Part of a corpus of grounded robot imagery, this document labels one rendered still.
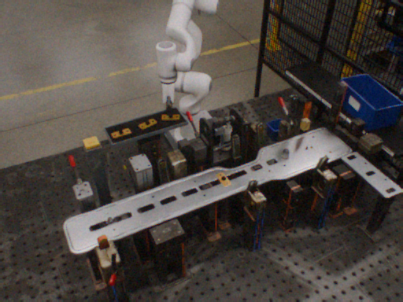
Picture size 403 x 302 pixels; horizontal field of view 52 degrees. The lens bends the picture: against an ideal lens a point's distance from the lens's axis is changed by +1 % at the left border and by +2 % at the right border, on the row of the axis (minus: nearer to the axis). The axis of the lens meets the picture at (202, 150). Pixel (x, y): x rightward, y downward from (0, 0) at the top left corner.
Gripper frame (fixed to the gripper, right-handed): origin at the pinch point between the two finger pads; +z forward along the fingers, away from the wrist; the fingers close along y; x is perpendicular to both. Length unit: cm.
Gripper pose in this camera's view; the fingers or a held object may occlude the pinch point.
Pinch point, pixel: (170, 107)
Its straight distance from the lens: 190.9
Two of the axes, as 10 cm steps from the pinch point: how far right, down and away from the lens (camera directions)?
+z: 0.0, 7.5, 6.6
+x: 10.0, -0.3, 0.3
